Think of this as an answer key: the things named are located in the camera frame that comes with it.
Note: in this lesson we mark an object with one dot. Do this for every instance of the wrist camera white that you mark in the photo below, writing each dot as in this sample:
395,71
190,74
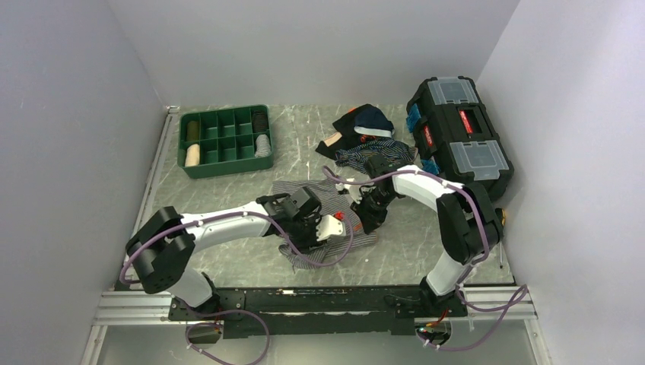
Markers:
353,192
330,225

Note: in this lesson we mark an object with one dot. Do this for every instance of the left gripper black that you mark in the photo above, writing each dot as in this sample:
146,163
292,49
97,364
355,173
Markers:
312,241

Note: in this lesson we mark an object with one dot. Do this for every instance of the dark navy underwear white band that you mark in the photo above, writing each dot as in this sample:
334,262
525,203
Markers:
370,120

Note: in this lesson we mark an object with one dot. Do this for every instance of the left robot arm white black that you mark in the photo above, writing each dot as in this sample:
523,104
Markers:
161,250

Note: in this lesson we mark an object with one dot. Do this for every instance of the olive rolled underwear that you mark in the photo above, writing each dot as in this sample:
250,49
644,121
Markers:
193,131

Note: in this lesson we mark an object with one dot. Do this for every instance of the black rolled underwear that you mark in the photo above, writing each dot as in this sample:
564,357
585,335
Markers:
259,121

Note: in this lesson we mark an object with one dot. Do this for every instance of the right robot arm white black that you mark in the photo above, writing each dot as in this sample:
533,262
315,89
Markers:
469,224

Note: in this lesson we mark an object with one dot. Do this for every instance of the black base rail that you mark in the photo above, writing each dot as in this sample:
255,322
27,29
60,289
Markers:
396,309

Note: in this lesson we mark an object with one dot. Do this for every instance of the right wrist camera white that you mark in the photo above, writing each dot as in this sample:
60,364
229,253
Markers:
353,192

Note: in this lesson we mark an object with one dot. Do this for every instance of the green divided organizer tray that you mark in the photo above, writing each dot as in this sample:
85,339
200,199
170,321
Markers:
227,142

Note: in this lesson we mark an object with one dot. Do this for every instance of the grey striped rolled underwear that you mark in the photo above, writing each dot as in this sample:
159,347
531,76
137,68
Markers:
263,146

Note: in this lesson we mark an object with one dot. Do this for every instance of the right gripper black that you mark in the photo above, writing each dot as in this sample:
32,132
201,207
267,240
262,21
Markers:
370,220

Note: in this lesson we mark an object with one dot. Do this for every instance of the cream rolled underwear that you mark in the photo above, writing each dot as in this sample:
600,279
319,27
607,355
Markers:
193,156

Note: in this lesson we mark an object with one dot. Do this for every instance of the aluminium frame rail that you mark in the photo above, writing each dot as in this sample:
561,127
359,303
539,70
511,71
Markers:
128,308

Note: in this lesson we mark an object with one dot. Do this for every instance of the black underwear tan patch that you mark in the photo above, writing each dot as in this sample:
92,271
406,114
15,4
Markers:
345,137

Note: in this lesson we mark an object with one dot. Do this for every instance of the grey striped underwear orange trim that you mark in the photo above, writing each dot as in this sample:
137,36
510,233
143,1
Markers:
332,202

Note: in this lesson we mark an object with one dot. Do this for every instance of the black toolbox clear lids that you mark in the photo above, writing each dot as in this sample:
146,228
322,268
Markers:
451,126

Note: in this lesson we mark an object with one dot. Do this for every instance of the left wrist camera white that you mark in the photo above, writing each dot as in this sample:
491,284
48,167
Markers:
330,225

